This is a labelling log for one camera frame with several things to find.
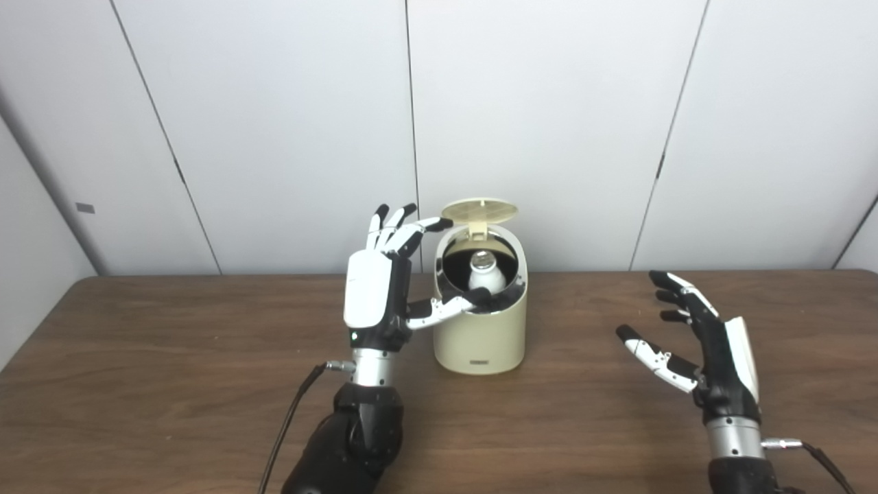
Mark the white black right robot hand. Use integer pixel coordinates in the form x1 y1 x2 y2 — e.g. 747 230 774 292
615 270 762 423

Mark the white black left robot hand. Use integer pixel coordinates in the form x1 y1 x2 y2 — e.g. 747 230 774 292
342 203 493 354

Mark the small white plastic bottle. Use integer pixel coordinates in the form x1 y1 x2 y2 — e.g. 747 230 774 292
468 250 507 291

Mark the cream-colored cylindrical bin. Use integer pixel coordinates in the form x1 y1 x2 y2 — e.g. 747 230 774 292
432 198 529 375

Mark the round cream bin lid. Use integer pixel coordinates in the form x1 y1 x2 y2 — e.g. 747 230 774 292
441 198 520 237

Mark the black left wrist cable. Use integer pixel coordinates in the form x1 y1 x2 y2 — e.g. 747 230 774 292
257 361 357 494

